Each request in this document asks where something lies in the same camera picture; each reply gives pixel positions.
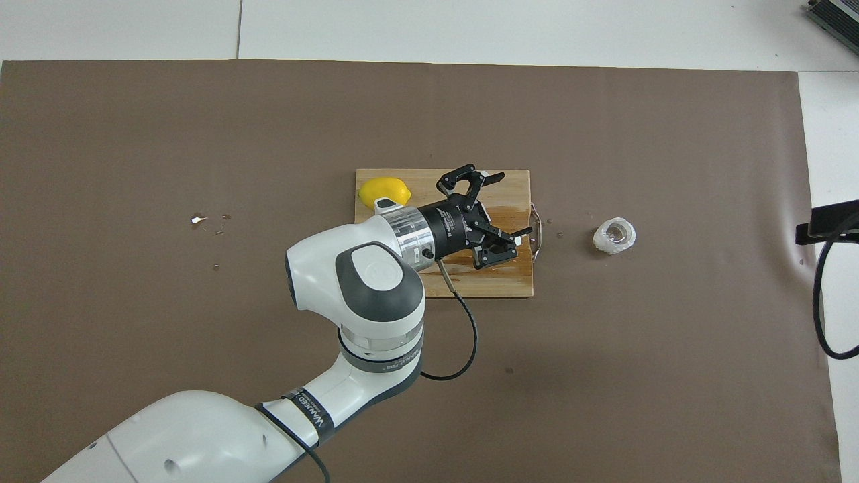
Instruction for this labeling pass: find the frosted glass cup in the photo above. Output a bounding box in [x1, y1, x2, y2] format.
[592, 217, 637, 256]

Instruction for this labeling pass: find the yellow lemon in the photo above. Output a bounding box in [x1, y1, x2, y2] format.
[358, 176, 412, 210]

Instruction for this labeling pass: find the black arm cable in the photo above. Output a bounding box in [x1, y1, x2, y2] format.
[255, 250, 479, 483]
[812, 218, 859, 360]

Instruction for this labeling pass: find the brown paper table mat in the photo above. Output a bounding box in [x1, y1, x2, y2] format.
[0, 59, 843, 483]

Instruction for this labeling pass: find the black ridged device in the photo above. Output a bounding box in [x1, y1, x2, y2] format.
[805, 0, 859, 38]

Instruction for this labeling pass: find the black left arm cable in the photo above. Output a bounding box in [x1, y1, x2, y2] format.
[255, 250, 479, 483]

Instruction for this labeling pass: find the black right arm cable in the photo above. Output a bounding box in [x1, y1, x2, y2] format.
[812, 218, 859, 360]

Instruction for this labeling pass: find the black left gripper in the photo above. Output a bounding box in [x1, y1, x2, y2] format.
[419, 163, 535, 270]

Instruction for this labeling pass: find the wooden cutting board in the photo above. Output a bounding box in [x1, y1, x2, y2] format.
[352, 168, 542, 299]

